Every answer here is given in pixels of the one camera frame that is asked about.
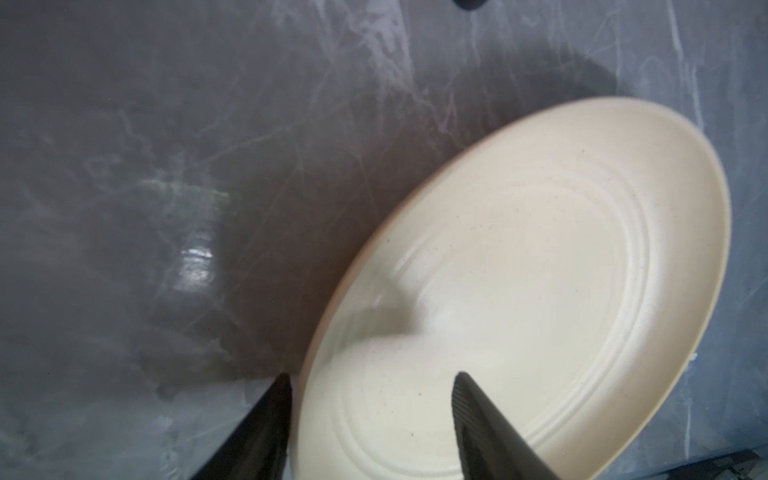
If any cream round plate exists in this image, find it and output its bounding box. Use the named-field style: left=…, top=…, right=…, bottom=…
left=290, top=97, right=731, bottom=479

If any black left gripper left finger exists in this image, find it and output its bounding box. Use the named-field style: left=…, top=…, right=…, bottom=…
left=192, top=373, right=293, bottom=480

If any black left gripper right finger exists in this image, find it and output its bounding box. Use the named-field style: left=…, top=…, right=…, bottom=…
left=451, top=372, right=558, bottom=480

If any steel wire dish rack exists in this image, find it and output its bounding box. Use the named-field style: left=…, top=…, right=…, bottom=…
left=453, top=0, right=487, bottom=11

